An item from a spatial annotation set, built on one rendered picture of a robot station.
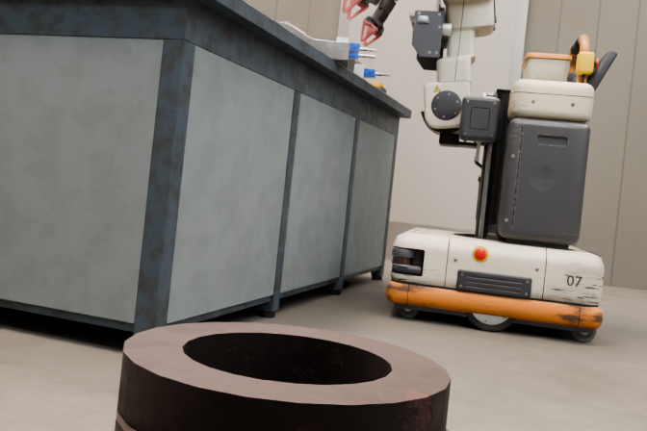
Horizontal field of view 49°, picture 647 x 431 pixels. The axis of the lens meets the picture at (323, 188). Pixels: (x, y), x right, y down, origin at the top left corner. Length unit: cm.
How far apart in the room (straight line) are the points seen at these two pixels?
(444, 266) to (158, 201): 109
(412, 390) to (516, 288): 198
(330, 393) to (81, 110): 139
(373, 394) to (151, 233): 124
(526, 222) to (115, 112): 134
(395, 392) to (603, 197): 422
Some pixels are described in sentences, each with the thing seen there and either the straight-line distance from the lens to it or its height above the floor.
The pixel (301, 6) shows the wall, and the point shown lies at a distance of 475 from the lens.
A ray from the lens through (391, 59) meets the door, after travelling 452.
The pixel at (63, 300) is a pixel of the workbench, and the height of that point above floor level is 9.
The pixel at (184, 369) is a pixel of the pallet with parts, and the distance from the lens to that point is 35.
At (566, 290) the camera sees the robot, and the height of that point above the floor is 16.
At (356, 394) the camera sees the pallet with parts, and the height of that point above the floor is 30.
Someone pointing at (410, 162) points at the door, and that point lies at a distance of 443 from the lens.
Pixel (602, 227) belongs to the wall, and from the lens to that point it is 454.
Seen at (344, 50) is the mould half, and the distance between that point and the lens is 227.
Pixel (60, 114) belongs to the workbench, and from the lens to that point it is 170.
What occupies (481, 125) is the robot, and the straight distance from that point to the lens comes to 243.
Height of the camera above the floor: 39
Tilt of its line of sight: level
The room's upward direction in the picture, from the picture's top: 6 degrees clockwise
